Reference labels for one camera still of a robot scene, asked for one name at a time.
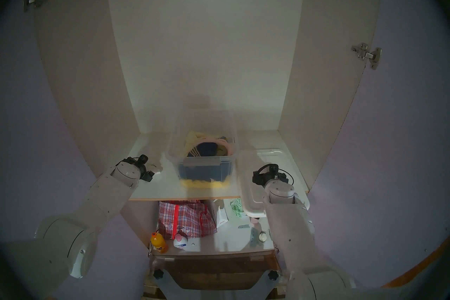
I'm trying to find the clear plastic storage bin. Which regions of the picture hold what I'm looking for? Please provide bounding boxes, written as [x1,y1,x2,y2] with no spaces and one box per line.
[178,141,232,182]
[163,111,238,191]

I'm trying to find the white bin lid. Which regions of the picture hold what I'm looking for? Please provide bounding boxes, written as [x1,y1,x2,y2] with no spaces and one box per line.
[237,149,310,218]

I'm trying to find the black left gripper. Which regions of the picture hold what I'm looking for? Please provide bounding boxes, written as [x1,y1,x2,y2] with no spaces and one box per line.
[121,157,155,183]

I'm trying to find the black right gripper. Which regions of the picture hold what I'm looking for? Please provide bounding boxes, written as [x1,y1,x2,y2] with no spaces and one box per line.
[252,163,289,187]

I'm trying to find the white wardrobe cabinet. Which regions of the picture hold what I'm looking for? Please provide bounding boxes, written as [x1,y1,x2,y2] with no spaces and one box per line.
[33,0,384,202]

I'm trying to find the cream sock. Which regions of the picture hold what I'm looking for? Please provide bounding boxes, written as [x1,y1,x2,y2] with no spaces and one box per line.
[185,132,211,156]

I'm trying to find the red plaid bag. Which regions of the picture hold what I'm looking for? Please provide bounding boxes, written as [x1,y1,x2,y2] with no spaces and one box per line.
[157,200,217,240]

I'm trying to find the yellow socks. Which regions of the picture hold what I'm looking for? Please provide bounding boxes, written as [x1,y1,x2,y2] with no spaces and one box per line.
[179,178,232,190]

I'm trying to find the green white plastic bag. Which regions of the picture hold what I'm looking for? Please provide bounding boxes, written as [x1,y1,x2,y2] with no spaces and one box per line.
[230,198,245,218]

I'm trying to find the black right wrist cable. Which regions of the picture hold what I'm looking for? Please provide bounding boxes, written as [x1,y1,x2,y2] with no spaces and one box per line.
[278,169,295,185]

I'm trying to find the white bottle pink cap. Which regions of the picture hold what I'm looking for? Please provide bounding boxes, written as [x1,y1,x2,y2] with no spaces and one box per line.
[173,234,190,250]

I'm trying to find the orange bottle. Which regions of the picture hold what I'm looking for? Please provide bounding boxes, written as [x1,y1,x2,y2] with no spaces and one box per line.
[150,232,168,253]

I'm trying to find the metal cabinet door hinge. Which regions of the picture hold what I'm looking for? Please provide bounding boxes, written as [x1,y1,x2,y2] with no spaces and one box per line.
[23,0,49,12]
[352,43,383,70]

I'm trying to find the grey robot torso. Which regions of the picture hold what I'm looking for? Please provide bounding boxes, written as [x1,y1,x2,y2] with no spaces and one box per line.
[155,271,282,300]

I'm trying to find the white sock pair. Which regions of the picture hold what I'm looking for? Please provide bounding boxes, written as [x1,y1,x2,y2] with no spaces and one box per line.
[146,162,164,177]

